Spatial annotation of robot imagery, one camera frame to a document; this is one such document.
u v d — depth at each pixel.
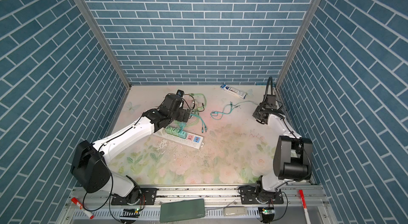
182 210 0.69
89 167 0.41
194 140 0.89
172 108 0.64
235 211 0.67
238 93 1.16
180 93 0.73
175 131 0.89
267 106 0.72
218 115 1.04
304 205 0.71
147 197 0.74
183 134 0.87
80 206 0.71
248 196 0.74
